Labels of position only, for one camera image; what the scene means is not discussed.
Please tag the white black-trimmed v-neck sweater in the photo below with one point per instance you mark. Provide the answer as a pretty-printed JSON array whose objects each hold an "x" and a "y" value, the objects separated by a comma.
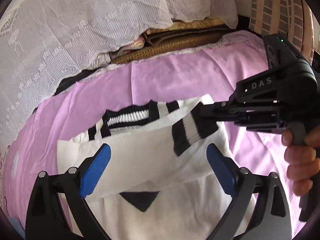
[{"x": 158, "y": 183}]

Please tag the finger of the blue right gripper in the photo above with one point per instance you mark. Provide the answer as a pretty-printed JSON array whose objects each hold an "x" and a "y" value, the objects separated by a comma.
[
  {"x": 225, "y": 108},
  {"x": 233, "y": 122}
]

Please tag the purple bed sheet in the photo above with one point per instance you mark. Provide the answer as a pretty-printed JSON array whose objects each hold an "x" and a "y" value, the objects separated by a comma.
[{"x": 212, "y": 69}]

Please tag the brown woven mat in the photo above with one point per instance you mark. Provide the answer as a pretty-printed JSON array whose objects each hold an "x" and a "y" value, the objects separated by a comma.
[{"x": 179, "y": 36}]

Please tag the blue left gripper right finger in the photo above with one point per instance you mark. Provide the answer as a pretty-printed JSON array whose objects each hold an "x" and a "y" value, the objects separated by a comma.
[{"x": 224, "y": 168}]

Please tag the white lace cover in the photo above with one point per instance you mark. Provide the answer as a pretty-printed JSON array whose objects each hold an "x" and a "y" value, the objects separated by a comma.
[{"x": 46, "y": 41}]

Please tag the person right hand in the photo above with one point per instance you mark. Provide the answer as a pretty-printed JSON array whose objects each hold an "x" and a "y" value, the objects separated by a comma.
[{"x": 302, "y": 160}]

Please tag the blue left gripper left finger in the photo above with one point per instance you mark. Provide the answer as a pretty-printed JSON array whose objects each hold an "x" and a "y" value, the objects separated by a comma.
[{"x": 92, "y": 169}]

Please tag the brick pattern curtain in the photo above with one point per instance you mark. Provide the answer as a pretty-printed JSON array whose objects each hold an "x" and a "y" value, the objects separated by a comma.
[{"x": 290, "y": 18}]

